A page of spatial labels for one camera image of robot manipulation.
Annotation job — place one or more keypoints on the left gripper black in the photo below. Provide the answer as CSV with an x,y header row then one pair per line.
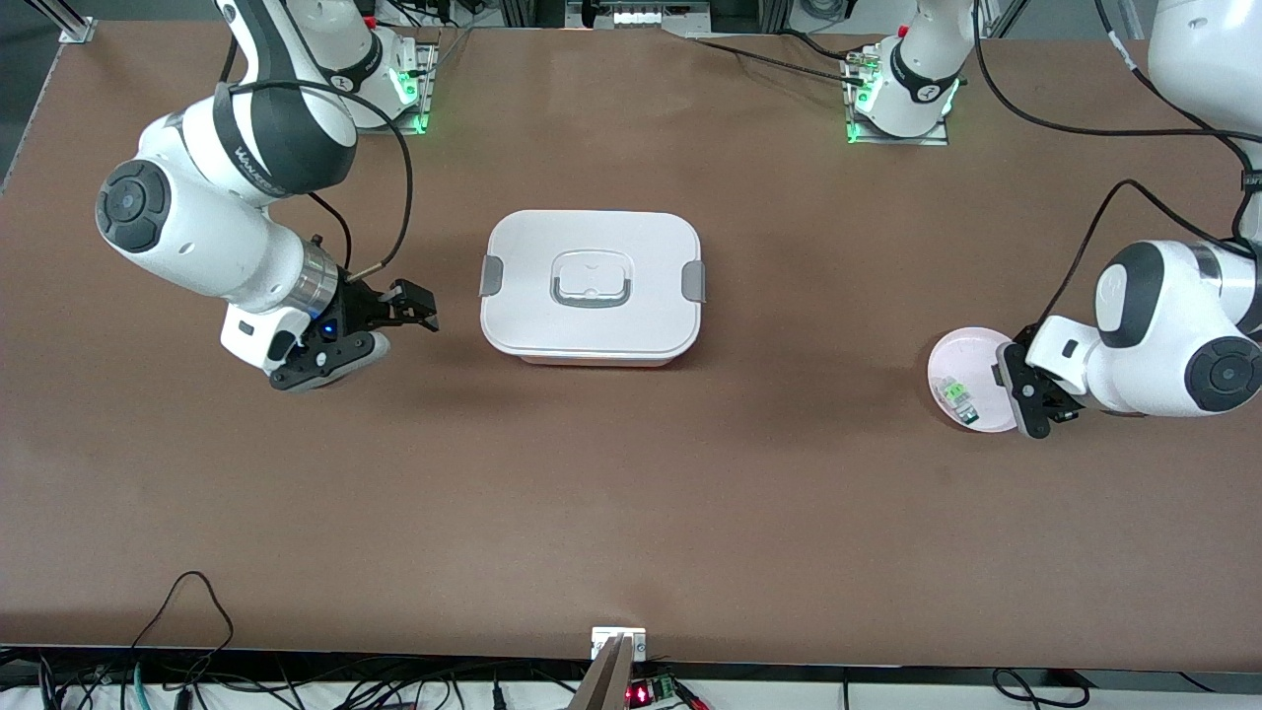
x,y
1052,401

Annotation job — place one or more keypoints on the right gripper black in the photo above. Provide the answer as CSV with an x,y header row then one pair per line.
x,y
361,307

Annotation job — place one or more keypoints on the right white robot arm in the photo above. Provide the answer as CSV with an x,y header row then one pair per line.
x,y
197,237

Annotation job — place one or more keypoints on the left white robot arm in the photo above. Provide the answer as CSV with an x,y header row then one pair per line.
x,y
1163,335

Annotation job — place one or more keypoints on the white lidded box grey latches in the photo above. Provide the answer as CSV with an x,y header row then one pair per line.
x,y
532,296

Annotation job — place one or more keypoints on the pink round plate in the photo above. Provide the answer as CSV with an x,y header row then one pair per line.
x,y
961,355

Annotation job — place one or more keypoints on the circuit board red light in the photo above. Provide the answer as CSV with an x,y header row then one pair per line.
x,y
641,695

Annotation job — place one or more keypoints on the aluminium profile corner piece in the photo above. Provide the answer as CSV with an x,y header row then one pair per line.
x,y
74,28

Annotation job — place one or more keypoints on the green and clear switch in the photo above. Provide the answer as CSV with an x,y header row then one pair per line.
x,y
954,394

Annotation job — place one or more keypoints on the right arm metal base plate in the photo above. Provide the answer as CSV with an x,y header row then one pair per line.
x,y
431,99

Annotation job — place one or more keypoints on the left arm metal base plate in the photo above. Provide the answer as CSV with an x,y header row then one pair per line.
x,y
897,140

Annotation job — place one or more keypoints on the aluminium frame with lit device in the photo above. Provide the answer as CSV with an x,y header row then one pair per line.
x,y
641,17

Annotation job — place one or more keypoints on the small white bracket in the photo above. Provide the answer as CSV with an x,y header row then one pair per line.
x,y
603,641

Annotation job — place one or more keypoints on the grey camera post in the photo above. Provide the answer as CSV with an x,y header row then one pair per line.
x,y
601,685

